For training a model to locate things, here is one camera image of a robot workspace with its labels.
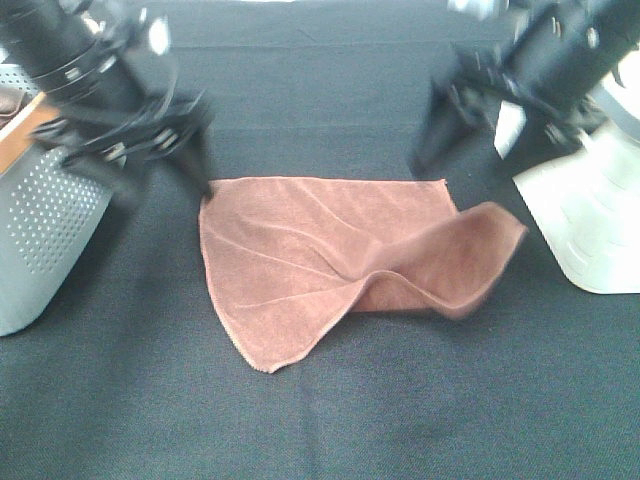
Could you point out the black table cloth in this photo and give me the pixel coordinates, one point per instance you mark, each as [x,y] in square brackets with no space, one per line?
[129,374]

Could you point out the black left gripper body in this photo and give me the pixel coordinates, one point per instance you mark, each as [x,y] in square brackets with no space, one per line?
[115,90]

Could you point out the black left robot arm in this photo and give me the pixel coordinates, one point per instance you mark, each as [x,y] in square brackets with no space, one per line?
[15,39]

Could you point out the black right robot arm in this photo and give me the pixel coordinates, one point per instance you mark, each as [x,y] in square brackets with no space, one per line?
[610,25]

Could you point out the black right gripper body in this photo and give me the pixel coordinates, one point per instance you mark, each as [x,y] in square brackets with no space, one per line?
[551,81]

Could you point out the white plastic storage box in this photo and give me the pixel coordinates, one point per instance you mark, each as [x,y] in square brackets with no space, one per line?
[586,204]

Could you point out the grey perforated laundry basket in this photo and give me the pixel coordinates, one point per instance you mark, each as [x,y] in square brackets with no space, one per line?
[47,214]

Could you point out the brown microfiber towel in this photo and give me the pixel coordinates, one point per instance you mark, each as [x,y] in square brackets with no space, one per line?
[286,258]

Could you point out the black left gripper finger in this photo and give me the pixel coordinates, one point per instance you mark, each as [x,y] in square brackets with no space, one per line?
[123,186]
[190,164]

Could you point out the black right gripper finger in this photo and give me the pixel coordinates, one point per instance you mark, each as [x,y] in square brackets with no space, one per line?
[448,122]
[524,140]

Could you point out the brown towel in basket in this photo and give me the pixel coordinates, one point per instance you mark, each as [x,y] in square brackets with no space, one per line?
[12,101]

